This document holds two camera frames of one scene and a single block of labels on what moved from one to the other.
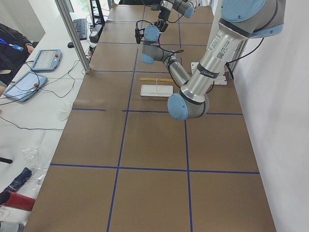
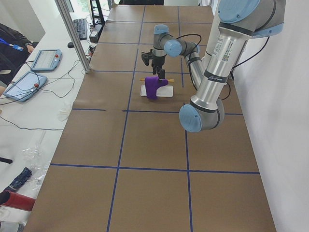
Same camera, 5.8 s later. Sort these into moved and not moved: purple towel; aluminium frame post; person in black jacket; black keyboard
Moved: purple towel
Not moved: black keyboard; aluminium frame post; person in black jacket
